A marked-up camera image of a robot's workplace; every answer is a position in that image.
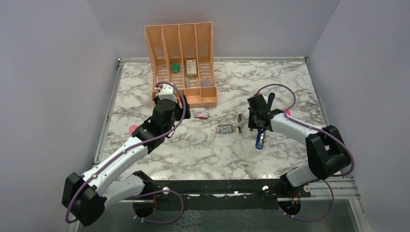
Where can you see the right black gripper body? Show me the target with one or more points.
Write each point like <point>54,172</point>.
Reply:
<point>252,121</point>

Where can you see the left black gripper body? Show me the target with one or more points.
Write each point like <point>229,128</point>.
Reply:
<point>179,113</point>

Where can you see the blue stapler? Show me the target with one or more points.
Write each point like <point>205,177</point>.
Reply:
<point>259,144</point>

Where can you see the red white staple box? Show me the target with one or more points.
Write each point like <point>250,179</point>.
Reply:
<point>201,114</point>

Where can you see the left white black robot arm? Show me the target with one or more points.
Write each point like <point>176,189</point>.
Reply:
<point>85,196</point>

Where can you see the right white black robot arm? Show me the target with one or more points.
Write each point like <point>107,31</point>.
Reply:
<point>326,154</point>

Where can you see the pink round cap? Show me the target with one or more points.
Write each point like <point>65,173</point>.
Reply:
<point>132,129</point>

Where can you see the green object in organizer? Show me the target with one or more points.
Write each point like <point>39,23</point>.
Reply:
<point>175,68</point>

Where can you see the clear round lid in organizer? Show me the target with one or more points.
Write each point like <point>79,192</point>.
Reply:
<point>206,82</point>

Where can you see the white green box in organizer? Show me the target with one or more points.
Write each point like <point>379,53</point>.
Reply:
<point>191,68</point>

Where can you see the orange plastic desk organizer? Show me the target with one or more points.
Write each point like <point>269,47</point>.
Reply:
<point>176,43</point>

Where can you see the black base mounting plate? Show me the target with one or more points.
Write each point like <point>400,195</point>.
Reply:
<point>172,195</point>

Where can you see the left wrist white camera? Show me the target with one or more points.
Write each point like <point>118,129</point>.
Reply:
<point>166,92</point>

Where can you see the aluminium frame rail front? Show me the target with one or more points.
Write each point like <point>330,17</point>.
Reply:
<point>339,188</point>

